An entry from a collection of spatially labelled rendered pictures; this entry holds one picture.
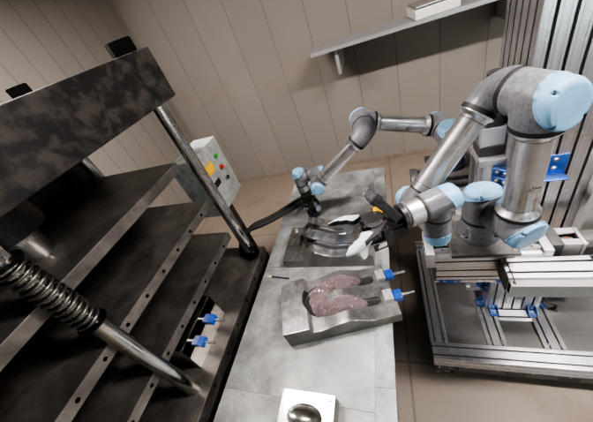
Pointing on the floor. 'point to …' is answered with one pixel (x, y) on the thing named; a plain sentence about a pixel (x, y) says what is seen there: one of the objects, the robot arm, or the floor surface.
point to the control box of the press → (223, 181)
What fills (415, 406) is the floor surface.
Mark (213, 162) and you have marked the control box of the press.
